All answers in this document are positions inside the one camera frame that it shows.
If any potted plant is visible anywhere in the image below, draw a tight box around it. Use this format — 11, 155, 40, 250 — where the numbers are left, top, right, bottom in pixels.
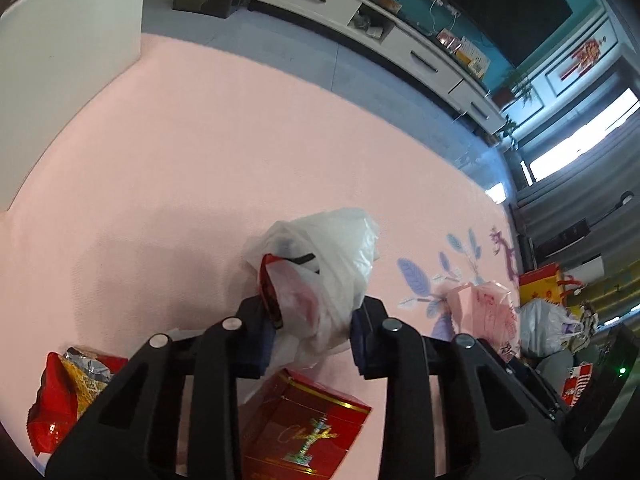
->
492, 67, 536, 108

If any red and yellow gift bag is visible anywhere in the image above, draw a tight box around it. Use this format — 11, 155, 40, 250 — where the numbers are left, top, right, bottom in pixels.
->
517, 262, 586, 308

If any large white plastic bag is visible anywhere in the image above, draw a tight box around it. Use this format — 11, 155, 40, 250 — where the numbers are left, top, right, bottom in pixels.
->
517, 297, 583, 358

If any black television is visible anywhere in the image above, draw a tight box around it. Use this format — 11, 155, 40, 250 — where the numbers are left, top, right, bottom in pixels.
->
400, 0, 576, 68

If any red cigarette box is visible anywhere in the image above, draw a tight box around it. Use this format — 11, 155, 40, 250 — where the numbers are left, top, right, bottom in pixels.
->
239, 367, 373, 480

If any small red wrapper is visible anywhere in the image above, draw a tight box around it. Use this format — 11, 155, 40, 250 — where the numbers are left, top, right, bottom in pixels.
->
257, 254, 321, 328

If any white cardboard bin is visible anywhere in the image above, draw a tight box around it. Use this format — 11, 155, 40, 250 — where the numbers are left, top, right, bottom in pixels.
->
0, 0, 148, 213

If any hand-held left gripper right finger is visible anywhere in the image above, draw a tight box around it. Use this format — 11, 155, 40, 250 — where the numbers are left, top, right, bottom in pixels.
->
350, 297, 576, 480

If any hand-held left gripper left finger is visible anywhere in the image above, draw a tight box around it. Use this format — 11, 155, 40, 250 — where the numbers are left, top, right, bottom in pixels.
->
45, 296, 278, 480

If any pink plastic bag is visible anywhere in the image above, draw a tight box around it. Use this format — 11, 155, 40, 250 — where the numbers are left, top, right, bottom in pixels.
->
446, 281, 522, 361

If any red snack wrapper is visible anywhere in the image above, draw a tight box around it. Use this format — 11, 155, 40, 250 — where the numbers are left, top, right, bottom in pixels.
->
27, 346, 130, 456

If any yellow box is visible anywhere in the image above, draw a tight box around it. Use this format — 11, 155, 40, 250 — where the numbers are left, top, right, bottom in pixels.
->
457, 37, 491, 78

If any red and white carton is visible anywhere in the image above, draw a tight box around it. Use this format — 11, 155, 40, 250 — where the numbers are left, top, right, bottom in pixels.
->
560, 362, 596, 408

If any red wall ornament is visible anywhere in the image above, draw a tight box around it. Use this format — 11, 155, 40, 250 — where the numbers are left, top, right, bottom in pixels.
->
560, 37, 608, 81

